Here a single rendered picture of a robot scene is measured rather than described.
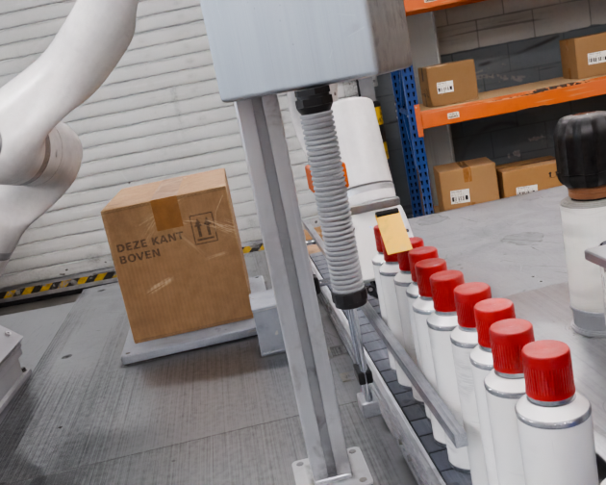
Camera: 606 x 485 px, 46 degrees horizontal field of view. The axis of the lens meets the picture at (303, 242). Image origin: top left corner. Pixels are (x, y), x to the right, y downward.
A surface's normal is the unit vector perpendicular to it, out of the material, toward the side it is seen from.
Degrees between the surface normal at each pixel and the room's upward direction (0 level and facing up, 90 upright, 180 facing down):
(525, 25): 90
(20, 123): 71
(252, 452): 0
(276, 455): 0
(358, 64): 90
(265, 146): 90
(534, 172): 90
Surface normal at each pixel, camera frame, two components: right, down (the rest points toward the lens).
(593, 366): -0.18, -0.96
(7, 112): 0.04, -0.36
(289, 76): -0.45, 0.29
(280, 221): 0.13, 0.21
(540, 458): -0.65, 0.29
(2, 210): 0.60, -0.55
